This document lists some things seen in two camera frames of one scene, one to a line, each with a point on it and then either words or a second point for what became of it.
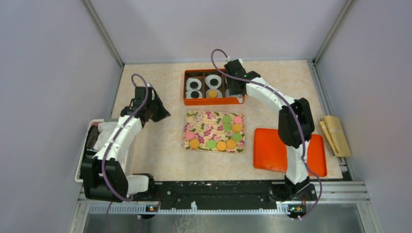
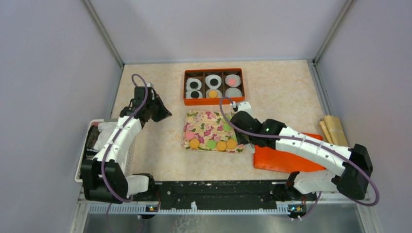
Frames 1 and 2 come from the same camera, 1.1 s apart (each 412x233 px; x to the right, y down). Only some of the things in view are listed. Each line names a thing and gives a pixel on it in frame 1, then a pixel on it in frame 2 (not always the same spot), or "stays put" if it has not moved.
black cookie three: x=214 y=82 stays put
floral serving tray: x=214 y=131 stays put
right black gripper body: x=232 y=90 to x=243 y=138
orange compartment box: x=207 y=87 stays put
